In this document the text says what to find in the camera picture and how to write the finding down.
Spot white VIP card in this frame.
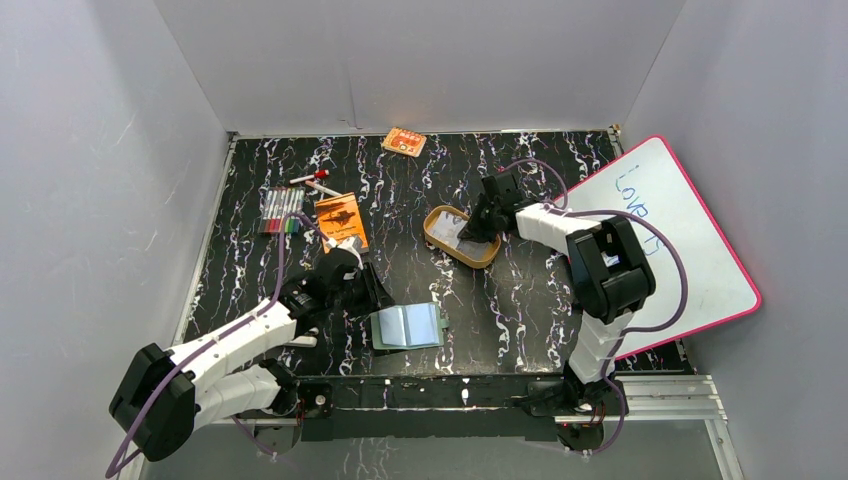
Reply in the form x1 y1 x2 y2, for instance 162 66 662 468
428 210 467 249

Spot tan oval tray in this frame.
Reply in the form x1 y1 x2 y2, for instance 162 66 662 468
423 205 501 270

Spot green card holder wallet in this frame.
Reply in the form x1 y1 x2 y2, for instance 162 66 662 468
370 302 450 351

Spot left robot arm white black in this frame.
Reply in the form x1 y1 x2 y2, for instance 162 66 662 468
109 247 396 474

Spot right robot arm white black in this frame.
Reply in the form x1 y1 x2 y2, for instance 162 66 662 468
457 172 656 414

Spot small orange card box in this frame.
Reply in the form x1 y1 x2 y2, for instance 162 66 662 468
381 127 427 158

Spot orange paperback book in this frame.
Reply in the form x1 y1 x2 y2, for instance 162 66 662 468
314 193 370 253

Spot white stapler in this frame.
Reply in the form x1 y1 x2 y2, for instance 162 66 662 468
285 335 318 348

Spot pack of coloured markers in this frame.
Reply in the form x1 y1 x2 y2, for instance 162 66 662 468
259 187 305 235

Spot white marker pen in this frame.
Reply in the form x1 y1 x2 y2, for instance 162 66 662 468
304 180 342 198

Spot red capped marker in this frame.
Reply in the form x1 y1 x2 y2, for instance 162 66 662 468
289 169 329 185

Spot pink framed whiteboard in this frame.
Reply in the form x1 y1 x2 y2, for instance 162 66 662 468
568 136 762 358

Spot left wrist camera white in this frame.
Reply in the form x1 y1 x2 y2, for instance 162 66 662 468
327 235 363 268

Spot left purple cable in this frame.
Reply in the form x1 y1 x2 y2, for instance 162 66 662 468
104 211 333 480

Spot purple cable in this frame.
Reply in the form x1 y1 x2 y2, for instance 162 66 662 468
104 211 333 480
503 157 690 458

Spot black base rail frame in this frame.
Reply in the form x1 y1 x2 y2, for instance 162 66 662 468
142 374 727 452

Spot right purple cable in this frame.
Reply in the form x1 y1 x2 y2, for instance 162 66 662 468
503 157 690 458

